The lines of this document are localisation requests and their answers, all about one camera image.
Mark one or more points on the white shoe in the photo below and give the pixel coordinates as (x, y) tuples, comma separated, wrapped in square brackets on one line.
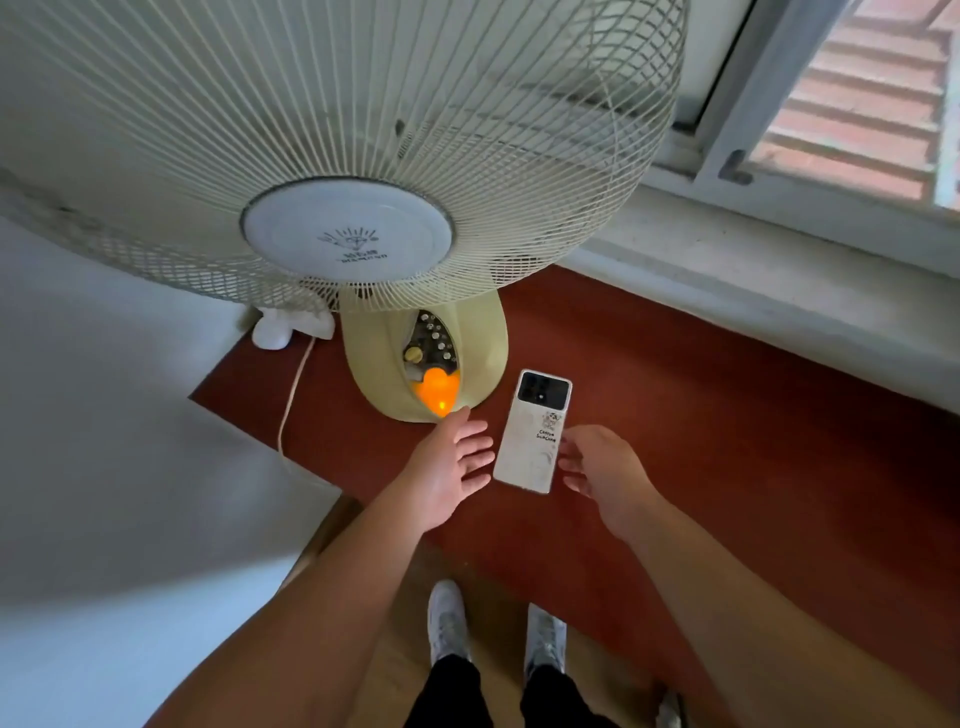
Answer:
[(545, 641), (448, 622)]

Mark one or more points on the red tiled roof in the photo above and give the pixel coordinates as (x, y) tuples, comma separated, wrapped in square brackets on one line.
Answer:
[(862, 97)]

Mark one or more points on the person's right hand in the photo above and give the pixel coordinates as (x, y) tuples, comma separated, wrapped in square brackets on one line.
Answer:
[(611, 472)]

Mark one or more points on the person's left little finger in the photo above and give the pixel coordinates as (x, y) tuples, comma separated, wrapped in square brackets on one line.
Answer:
[(456, 424)]

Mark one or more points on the white left shoe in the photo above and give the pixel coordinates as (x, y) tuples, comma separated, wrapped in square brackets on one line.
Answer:
[(448, 622)]

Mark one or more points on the person's left middle finger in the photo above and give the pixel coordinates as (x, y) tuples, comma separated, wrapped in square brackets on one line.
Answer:
[(478, 445)]

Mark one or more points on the person's right fingers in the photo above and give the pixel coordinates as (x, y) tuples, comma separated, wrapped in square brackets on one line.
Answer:
[(571, 461)]

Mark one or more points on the white power plug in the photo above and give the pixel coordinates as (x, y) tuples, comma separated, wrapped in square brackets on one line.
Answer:
[(289, 327)]

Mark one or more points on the white smartphone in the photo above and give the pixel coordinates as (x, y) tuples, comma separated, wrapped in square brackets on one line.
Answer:
[(532, 435)]

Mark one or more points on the grey window frame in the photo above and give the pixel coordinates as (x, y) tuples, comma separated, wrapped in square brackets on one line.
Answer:
[(750, 97)]

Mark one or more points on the person's left forearm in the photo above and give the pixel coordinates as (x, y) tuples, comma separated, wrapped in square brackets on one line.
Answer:
[(315, 615)]

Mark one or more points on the black trousers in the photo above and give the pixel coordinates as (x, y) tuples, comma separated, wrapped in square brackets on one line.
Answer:
[(480, 697)]

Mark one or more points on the person's left thumb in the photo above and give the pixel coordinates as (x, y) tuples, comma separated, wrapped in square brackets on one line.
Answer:
[(476, 486)]

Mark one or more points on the white right shoe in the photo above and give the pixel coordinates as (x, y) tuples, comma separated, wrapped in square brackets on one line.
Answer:
[(545, 641)]

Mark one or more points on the white mattress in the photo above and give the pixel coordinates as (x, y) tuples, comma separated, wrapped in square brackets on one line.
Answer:
[(127, 487)]

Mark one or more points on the cream desk fan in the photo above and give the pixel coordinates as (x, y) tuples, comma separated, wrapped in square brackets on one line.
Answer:
[(345, 150)]

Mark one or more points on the person's left hand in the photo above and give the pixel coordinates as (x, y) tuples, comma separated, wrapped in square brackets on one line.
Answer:
[(439, 472)]

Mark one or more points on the person's right forearm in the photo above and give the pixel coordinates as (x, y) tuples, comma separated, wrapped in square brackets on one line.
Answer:
[(757, 622)]

